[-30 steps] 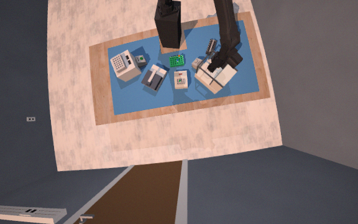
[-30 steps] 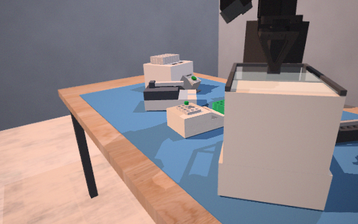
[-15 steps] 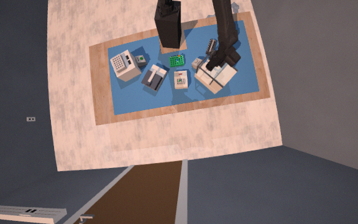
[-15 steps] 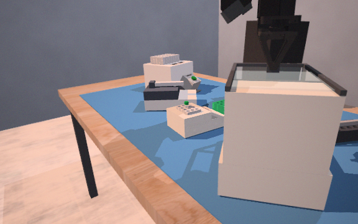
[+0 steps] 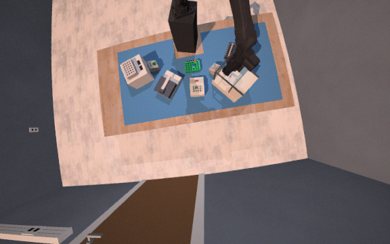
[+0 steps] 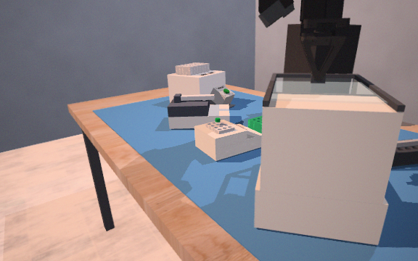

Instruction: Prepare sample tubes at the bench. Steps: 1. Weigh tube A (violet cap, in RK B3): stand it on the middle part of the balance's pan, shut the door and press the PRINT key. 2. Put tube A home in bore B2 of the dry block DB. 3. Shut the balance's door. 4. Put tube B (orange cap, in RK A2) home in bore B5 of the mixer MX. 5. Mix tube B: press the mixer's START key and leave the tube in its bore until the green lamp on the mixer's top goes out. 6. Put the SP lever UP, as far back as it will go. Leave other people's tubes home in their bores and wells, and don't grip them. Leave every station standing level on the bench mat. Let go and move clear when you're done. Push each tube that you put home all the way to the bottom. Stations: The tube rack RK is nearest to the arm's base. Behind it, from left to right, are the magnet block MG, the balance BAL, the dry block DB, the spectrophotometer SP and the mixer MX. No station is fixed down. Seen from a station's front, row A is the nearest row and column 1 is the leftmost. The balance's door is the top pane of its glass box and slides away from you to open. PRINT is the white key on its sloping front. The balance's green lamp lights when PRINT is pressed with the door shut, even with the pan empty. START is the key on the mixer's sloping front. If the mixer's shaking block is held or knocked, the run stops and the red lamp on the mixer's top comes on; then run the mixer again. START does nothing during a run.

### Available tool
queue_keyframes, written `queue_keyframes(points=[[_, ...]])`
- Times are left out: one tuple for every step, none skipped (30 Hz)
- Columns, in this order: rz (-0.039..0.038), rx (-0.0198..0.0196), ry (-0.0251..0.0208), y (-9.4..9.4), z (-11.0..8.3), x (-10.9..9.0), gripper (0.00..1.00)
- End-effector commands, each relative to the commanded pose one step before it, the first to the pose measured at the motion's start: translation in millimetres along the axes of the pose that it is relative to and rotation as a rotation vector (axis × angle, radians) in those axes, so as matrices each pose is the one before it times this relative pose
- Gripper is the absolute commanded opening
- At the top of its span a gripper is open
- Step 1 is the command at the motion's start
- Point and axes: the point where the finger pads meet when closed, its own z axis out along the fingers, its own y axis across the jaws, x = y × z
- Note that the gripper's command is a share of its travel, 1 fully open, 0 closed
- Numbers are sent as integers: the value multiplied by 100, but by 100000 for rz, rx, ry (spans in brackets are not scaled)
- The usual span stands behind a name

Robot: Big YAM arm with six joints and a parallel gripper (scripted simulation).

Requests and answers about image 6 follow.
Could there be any blue bench mat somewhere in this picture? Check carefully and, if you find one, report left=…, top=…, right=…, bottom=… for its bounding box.
left=92, top=90, right=418, bottom=261

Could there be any cream block with rows of round holes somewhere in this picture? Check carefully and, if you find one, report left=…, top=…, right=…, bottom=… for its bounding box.
left=168, top=63, right=235, bottom=108

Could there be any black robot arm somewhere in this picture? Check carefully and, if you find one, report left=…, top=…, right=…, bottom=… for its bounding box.
left=258, top=0, right=327, bottom=28

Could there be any green tube rack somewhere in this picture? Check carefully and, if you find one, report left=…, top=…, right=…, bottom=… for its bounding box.
left=248, top=116, right=262, bottom=133

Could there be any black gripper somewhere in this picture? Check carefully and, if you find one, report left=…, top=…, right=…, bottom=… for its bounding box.
left=300, top=0, right=350, bottom=80

